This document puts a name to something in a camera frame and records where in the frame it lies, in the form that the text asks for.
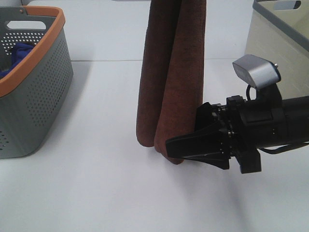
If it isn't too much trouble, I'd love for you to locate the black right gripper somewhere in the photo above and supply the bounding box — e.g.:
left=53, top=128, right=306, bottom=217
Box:
left=166, top=95, right=286, bottom=174

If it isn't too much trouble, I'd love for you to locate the brown towel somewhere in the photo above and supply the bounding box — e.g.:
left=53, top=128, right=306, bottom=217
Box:
left=136, top=0, right=207, bottom=164

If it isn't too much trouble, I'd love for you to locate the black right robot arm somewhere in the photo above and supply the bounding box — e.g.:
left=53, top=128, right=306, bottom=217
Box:
left=166, top=96, right=309, bottom=174

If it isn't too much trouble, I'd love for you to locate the beige plastic storage bin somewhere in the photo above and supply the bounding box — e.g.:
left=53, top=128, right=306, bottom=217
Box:
left=245, top=0, right=309, bottom=99

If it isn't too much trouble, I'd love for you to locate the grey basket with orange rim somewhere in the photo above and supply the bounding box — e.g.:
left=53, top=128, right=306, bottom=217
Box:
left=0, top=6, right=73, bottom=159

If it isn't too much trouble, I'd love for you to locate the blue cloth in basket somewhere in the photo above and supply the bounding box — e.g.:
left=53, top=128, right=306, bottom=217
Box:
left=0, top=43, right=35, bottom=79

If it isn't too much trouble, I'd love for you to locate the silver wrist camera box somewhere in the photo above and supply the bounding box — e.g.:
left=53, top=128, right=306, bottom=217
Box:
left=232, top=54, right=281, bottom=90

